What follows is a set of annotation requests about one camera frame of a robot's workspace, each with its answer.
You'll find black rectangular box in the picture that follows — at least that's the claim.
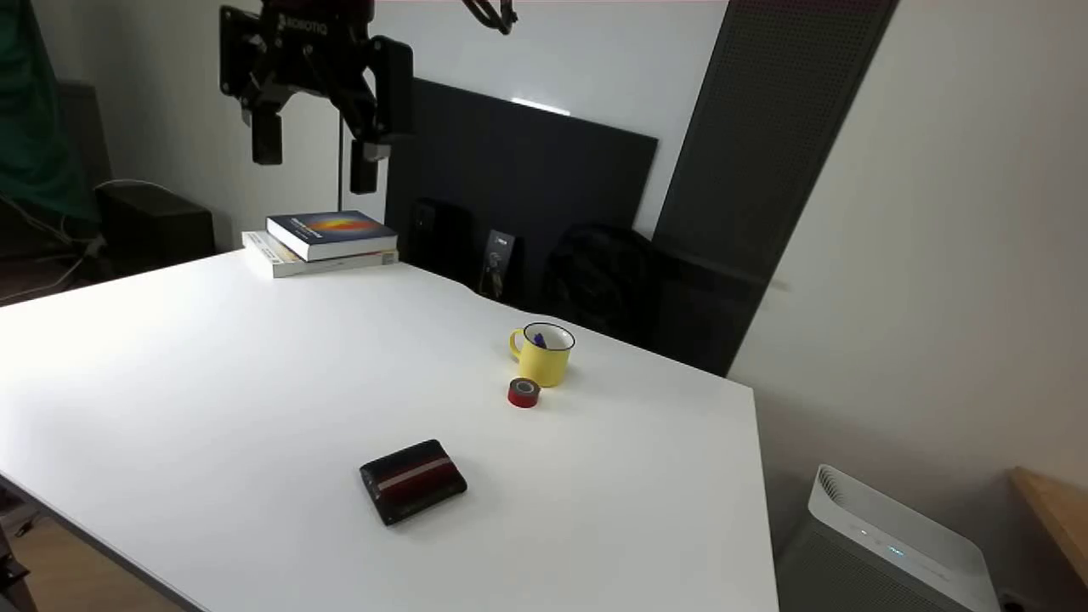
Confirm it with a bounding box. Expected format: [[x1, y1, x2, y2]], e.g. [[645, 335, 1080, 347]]
[[359, 438, 469, 524]]

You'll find red tape roll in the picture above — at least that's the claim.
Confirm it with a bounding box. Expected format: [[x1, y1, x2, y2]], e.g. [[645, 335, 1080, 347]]
[[506, 378, 541, 407]]

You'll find green cloth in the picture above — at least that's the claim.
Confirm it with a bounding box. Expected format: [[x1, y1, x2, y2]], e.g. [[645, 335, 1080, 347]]
[[0, 0, 98, 224]]

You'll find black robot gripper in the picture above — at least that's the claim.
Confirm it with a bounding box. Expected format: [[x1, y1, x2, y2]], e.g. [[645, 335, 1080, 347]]
[[217, 0, 410, 192]]

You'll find black backpack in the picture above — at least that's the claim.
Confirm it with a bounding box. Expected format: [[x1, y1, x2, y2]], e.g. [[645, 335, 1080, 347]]
[[545, 224, 658, 343]]

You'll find wooden side table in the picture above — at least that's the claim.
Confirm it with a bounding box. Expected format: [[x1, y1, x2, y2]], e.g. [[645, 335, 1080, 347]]
[[1008, 470, 1088, 587]]

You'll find white lower book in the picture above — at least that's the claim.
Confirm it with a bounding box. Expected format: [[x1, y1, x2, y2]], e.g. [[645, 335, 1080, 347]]
[[242, 231, 398, 277]]

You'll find black equipment box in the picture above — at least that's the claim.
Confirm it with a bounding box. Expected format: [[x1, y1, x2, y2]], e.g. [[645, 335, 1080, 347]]
[[96, 183, 217, 271]]

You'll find blue hardcover book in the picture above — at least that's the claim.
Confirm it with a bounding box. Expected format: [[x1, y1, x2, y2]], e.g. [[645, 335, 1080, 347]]
[[264, 211, 398, 263]]

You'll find yellow enamel cup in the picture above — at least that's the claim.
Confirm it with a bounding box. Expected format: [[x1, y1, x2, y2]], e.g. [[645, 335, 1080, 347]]
[[509, 319, 573, 387]]

